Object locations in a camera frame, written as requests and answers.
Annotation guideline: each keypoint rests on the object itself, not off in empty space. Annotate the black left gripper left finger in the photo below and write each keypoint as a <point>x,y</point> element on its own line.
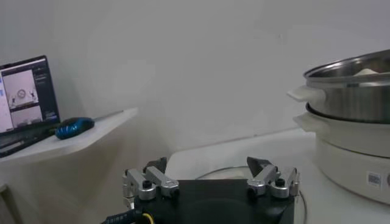
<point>152,182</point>

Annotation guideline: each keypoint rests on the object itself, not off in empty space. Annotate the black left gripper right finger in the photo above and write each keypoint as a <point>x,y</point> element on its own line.
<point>274,182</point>

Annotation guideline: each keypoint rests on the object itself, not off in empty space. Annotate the round glass pot lid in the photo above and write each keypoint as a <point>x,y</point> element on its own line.
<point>225,173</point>

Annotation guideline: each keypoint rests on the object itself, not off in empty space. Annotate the perforated steel steamer basket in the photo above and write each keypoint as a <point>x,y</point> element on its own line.
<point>350,100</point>

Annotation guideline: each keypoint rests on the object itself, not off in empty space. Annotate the white electric cooker pot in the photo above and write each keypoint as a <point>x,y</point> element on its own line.
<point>350,146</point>

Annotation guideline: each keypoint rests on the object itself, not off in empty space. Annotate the white side table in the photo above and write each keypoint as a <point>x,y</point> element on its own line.
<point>76,146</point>

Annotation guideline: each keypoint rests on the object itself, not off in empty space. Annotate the blue computer mouse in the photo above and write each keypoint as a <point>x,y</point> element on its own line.
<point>74,127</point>

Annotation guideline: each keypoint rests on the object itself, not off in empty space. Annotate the black laptop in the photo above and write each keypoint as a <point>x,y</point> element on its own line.
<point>27,97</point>

